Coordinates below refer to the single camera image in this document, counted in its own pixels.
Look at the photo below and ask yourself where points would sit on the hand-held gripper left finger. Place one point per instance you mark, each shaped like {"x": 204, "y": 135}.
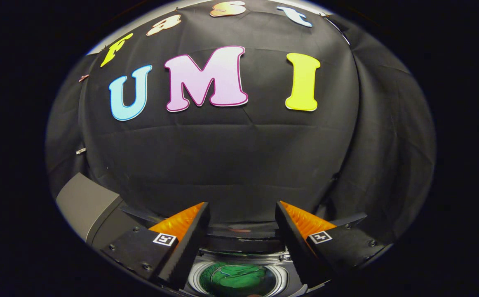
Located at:
{"x": 188, "y": 251}

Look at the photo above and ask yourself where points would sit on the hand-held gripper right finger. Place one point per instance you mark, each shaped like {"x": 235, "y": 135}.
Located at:
{"x": 295, "y": 251}

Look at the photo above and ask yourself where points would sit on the grey washing machine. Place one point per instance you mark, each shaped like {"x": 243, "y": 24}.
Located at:
{"x": 285, "y": 274}

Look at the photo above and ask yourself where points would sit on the green polo shirt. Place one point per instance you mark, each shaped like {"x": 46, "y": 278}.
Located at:
{"x": 239, "y": 278}

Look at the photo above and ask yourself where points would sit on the black backdrop cloth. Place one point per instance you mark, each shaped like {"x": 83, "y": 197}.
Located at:
{"x": 231, "y": 165}

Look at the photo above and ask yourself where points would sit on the grey box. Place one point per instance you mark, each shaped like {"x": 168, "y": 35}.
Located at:
{"x": 83, "y": 202}

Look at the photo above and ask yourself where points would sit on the silver clip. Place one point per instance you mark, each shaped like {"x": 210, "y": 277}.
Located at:
{"x": 81, "y": 151}

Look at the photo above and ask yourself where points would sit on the copper clip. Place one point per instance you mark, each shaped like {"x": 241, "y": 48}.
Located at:
{"x": 83, "y": 77}

